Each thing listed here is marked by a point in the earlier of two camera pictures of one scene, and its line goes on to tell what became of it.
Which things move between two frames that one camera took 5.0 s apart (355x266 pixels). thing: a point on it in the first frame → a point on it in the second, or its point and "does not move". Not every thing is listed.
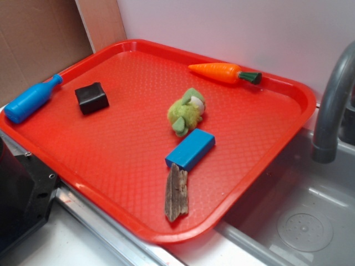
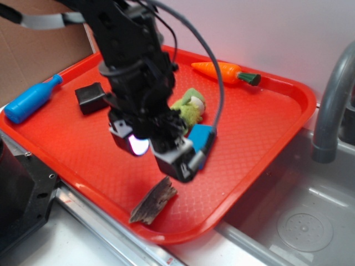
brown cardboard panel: (41, 39) does not move
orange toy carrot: (225, 73) does not move
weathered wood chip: (176, 195) → (151, 204)
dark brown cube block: (91, 98) does not move
